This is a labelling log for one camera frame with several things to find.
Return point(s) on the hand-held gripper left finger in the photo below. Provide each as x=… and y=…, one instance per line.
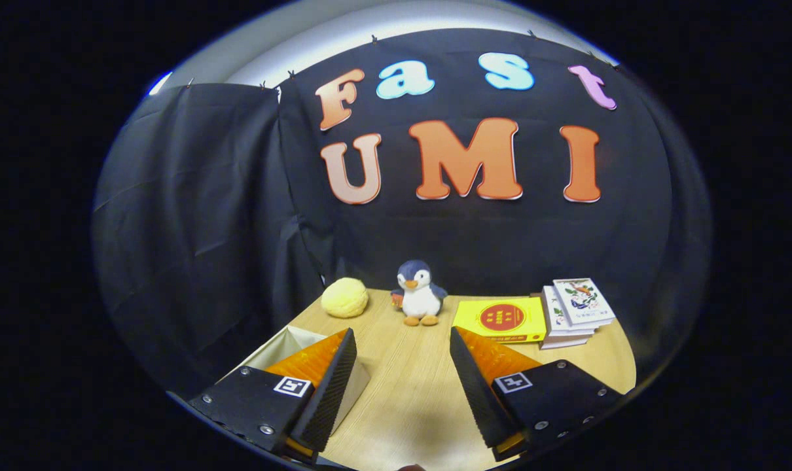
x=334, y=392

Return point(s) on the black backdrop cloth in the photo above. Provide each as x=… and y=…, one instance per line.
x=206, y=229

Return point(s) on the yellow round bun plush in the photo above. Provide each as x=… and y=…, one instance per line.
x=345, y=297

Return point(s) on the yellow box with red circle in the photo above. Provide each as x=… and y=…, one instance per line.
x=494, y=317

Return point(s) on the ceiling light panel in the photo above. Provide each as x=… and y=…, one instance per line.
x=160, y=83

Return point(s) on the thick white book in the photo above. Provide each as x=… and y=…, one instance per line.
x=566, y=341

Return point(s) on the blue white penguin plush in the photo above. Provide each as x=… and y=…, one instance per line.
x=420, y=301

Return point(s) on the white floral cover book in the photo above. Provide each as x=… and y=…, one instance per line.
x=582, y=301

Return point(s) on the cream fabric storage box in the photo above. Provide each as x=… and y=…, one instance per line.
x=291, y=343

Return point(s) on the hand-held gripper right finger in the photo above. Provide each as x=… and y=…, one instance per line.
x=478, y=392

